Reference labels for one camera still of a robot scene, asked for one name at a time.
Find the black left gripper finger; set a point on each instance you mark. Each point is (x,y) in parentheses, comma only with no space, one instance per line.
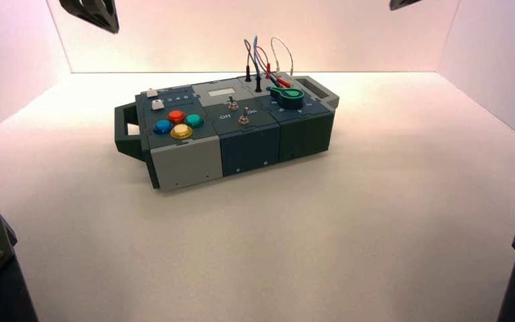
(110,17)
(77,6)

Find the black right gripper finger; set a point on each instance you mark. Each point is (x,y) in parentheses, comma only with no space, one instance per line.
(399,3)

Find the small white slider knob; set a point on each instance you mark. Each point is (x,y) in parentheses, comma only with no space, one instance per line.
(157,105)
(152,93)

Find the orange round push button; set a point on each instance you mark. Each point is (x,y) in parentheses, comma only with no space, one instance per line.
(177,116)

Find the blue round push button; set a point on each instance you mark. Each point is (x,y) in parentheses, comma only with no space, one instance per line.
(163,126)

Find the teal round push button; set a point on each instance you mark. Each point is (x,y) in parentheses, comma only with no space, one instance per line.
(194,120)

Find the yellow round push button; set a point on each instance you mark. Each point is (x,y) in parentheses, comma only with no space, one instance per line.
(181,131)

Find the green rotary knob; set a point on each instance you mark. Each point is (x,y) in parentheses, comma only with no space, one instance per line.
(291,98)

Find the dark teal grey control box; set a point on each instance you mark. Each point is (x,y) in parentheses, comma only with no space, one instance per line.
(248,146)

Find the metal toggle switch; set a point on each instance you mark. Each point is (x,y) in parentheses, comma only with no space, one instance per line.
(243,118)
(232,105)

